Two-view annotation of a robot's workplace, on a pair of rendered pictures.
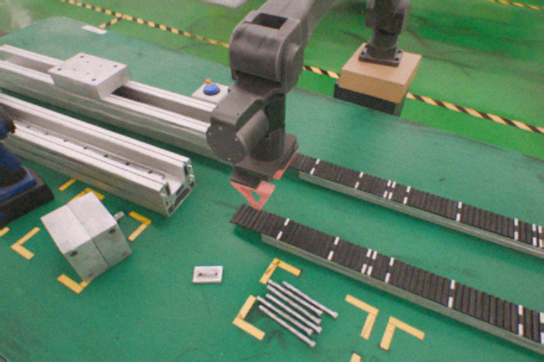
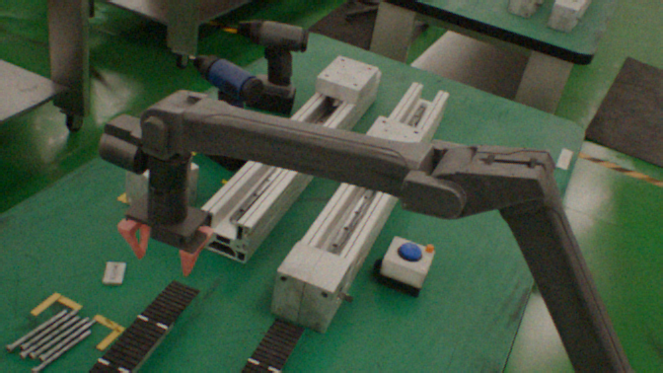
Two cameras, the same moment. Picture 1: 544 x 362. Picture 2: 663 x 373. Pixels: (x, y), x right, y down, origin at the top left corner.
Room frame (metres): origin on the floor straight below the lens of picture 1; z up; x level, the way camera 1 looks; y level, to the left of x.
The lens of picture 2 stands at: (0.47, -0.81, 1.63)
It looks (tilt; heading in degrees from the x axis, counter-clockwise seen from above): 33 degrees down; 79
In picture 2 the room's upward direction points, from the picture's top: 12 degrees clockwise
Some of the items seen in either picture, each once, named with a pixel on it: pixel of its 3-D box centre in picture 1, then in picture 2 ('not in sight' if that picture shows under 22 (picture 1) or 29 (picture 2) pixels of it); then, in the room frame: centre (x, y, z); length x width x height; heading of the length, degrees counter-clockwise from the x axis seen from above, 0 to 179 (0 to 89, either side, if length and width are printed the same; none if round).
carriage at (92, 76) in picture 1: (92, 79); (389, 151); (0.84, 0.47, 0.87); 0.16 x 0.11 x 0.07; 65
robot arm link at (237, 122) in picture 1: (250, 99); (144, 137); (0.37, 0.03, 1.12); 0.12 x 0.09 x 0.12; 151
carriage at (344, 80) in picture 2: not in sight; (346, 84); (0.78, 0.78, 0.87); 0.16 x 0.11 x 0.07; 65
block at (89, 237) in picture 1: (95, 232); (166, 186); (0.38, 0.32, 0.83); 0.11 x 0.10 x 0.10; 134
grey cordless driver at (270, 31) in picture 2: not in sight; (263, 63); (0.56, 0.80, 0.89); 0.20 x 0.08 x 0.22; 170
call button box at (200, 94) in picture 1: (211, 101); (402, 263); (0.83, 0.17, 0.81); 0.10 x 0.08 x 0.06; 155
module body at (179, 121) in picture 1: (99, 95); (385, 170); (0.84, 0.47, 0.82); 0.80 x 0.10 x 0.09; 65
